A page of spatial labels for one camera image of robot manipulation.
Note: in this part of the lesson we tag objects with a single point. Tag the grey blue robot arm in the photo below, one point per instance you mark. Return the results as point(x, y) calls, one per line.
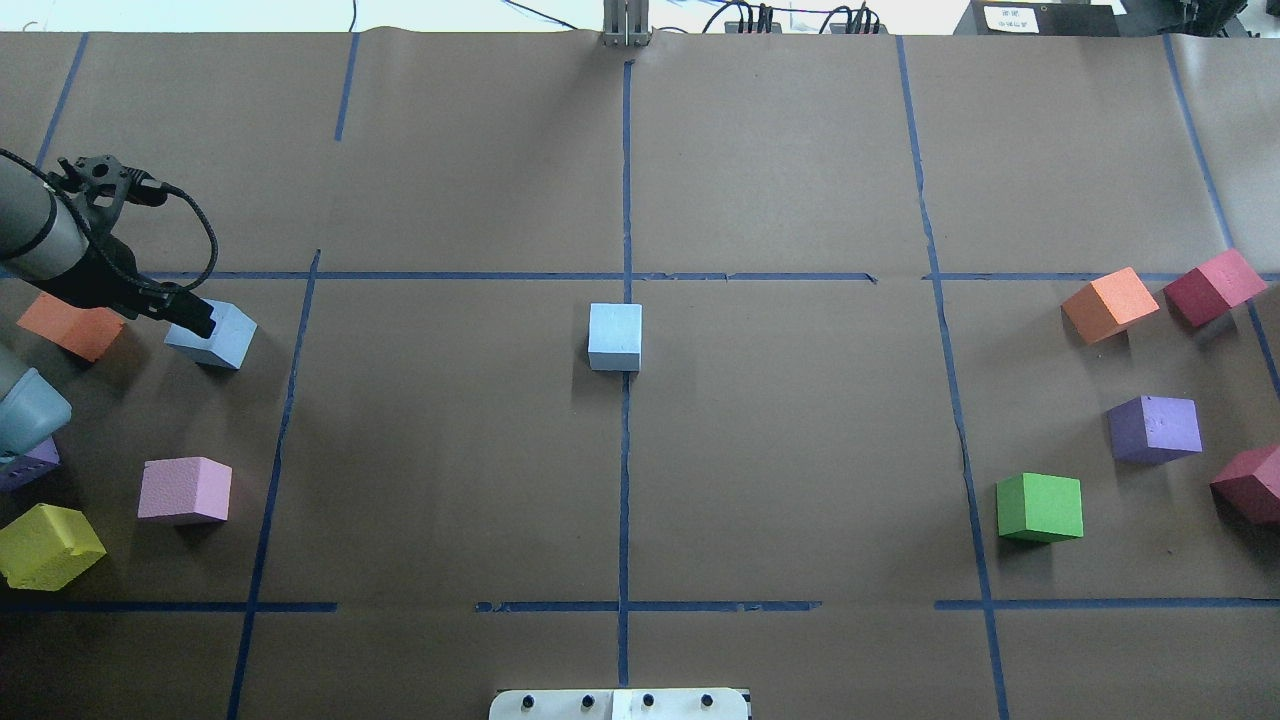
point(58, 238)

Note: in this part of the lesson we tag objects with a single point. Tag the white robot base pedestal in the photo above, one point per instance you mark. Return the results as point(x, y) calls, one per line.
point(622, 703)

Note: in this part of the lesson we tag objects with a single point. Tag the green foam block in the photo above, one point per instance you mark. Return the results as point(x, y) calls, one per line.
point(1041, 508)

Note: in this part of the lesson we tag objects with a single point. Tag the orange block near red bin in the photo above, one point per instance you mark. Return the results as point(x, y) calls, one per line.
point(1109, 305)

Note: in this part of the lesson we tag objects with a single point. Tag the aluminium frame post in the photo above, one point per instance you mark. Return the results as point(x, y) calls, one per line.
point(626, 23)

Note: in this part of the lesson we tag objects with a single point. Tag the purple block near blue bin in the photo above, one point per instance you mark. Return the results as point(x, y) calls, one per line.
point(34, 465)

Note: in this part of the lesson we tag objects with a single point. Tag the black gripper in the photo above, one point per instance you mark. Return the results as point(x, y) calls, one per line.
point(107, 275)

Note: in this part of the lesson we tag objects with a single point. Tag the dark red foam block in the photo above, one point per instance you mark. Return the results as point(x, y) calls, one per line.
point(1213, 288)
point(1250, 484)

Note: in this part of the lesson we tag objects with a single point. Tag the light blue foam block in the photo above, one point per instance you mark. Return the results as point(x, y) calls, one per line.
point(615, 337)
point(228, 343)

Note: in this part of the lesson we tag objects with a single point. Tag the orange block near blue bin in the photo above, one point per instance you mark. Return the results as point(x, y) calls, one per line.
point(86, 333)

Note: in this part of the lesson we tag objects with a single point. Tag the yellow foam block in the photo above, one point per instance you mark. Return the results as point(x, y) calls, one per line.
point(48, 547)

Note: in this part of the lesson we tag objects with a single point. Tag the purple block near red bin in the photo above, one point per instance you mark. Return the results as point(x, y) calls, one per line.
point(1152, 430)

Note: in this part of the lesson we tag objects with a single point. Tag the pink foam block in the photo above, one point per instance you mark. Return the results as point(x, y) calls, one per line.
point(184, 490)

